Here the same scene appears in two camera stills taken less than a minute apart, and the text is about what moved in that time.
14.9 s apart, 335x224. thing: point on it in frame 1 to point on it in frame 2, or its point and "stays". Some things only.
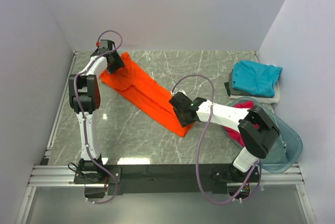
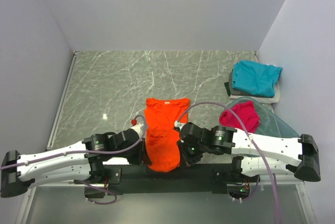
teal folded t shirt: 255,78 stays
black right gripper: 183,122 to 189,159
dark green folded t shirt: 227,88 stays
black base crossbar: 123,179 stays
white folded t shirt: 275,99 stays
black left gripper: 119,63 to 142,157
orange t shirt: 133,81 to 162,136
